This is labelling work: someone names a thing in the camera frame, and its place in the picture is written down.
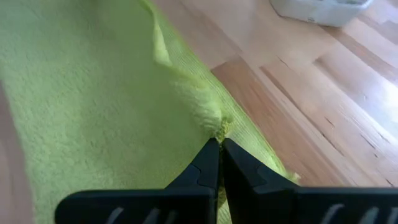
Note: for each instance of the white plant pot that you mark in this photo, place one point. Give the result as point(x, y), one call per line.
point(320, 11)

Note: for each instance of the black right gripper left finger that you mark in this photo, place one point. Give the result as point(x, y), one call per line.
point(205, 171)

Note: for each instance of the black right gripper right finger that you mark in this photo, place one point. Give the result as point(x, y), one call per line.
point(245, 174)

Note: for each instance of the green microfiber towel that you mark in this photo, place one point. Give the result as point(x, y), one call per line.
point(93, 109)

